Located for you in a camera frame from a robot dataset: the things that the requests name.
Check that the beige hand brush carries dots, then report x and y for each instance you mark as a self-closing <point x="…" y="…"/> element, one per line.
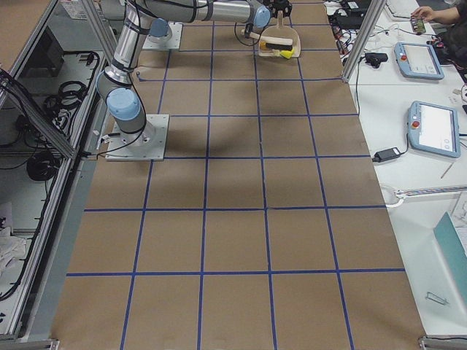
<point x="272" y="42"/>

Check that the beige plastic dustpan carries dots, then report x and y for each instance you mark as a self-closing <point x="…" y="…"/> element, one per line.
<point x="282" y="31"/>

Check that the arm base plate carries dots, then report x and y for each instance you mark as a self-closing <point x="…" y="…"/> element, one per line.
<point x="148" y="145"/>
<point x="163" y="36"/>

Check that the blue teach pendant near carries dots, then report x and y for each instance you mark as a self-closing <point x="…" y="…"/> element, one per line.
<point x="434" y="129"/>

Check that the blue teach pendant far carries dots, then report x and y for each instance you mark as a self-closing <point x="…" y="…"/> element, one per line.
<point x="418" y="61"/>

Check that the blue teach pendant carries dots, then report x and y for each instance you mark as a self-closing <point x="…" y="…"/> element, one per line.
<point x="418" y="61"/>
<point x="434" y="129"/>

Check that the aluminium frame post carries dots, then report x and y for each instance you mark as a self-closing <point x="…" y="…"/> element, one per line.
<point x="367" y="27"/>

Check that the black webcam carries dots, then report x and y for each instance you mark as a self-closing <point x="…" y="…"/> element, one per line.
<point x="375" y="59"/>

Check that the person hand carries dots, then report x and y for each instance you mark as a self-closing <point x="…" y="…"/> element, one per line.
<point x="427" y="14"/>

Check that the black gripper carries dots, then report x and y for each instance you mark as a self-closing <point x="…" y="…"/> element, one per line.
<point x="247" y="29"/>
<point x="279" y="5"/>

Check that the yellow sponge piece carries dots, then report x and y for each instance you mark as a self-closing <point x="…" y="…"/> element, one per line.
<point x="287" y="54"/>

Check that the black power brick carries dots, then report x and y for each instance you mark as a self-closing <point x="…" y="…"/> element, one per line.
<point x="386" y="155"/>

